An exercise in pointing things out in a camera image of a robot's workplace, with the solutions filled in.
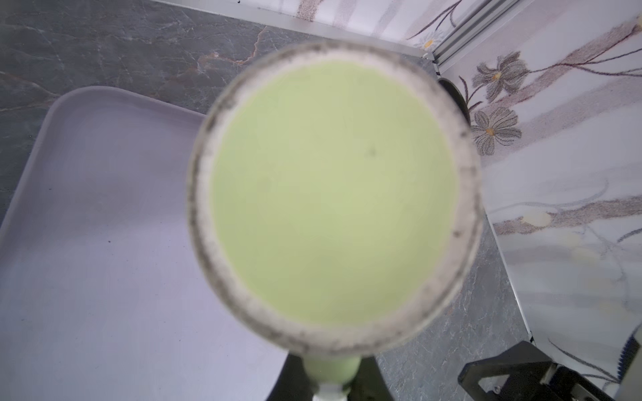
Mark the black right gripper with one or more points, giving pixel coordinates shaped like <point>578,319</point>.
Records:
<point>531,375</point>

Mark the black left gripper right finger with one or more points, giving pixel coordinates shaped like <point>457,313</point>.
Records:
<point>369,384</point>

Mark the light green ceramic mug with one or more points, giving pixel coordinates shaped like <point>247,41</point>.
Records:
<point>334,204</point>

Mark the aluminium right corner post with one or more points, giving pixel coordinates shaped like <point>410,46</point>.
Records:
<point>471,27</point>

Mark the lavender plastic tray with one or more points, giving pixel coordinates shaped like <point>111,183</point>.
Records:
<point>101,294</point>

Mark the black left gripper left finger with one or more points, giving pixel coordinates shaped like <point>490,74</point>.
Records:
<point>293,383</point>

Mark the black ceramic mug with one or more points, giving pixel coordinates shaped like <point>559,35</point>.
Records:
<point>456,96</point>

